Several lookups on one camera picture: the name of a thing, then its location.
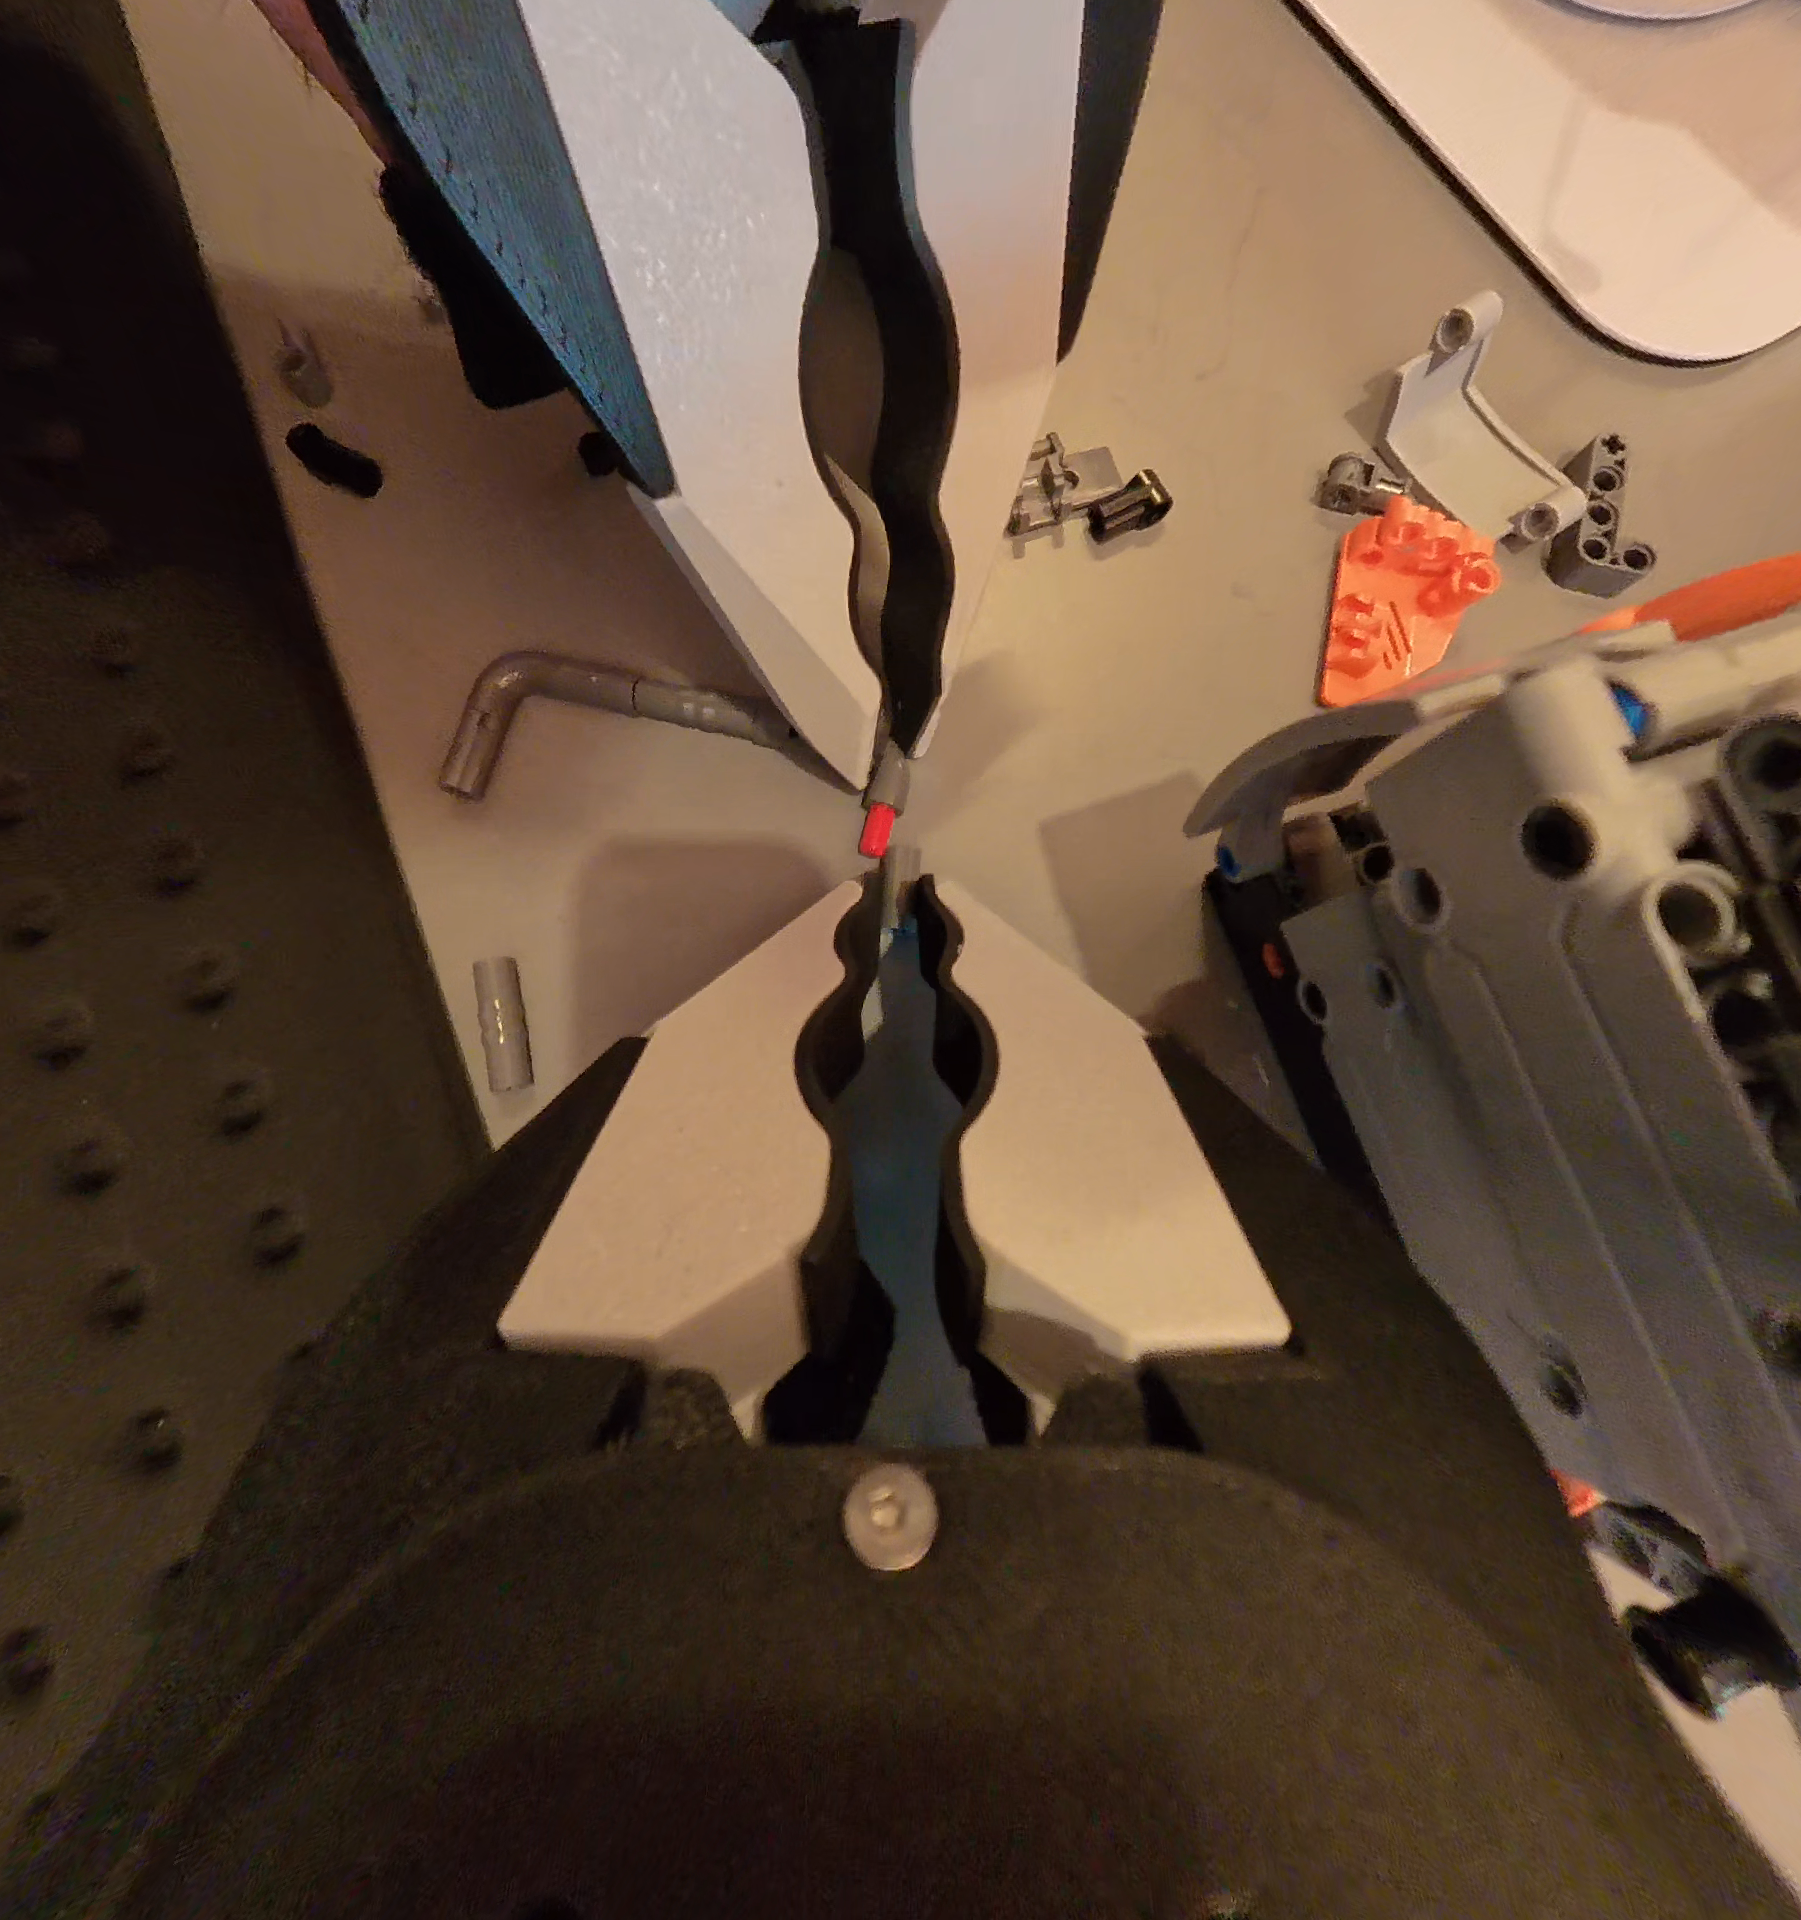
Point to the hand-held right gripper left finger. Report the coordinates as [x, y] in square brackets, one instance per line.
[660, 1200]

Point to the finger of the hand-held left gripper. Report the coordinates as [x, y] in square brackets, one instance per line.
[675, 225]
[998, 225]

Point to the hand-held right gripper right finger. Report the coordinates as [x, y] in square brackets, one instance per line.
[1126, 1200]

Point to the grey bent pipe piece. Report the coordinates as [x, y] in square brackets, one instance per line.
[570, 683]

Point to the grey pin with red tip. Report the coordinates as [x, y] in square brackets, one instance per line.
[882, 825]

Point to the grey building block model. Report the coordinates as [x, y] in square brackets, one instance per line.
[1515, 974]

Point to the small black piece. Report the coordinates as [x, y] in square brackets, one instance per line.
[596, 454]

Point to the small grey pin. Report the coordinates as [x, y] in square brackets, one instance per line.
[304, 372]

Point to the black pin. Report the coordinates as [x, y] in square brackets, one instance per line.
[339, 464]

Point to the short grey tube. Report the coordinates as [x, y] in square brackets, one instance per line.
[502, 1028]

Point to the grey flat hinge piece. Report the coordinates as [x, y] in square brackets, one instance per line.
[1095, 473]

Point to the black rectangular piece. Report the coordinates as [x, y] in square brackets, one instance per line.
[1148, 492]

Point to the small grey pin connector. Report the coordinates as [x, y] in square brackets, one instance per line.
[1350, 481]

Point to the grey curved panel piece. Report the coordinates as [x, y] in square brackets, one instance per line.
[1440, 429]

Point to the orange wedge panel piece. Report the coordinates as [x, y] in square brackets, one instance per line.
[1379, 660]

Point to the black studded armrest pad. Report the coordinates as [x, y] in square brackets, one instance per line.
[90, 901]

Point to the grey angled beam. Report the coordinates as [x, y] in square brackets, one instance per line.
[1553, 558]

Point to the white book stand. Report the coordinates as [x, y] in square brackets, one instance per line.
[1665, 150]

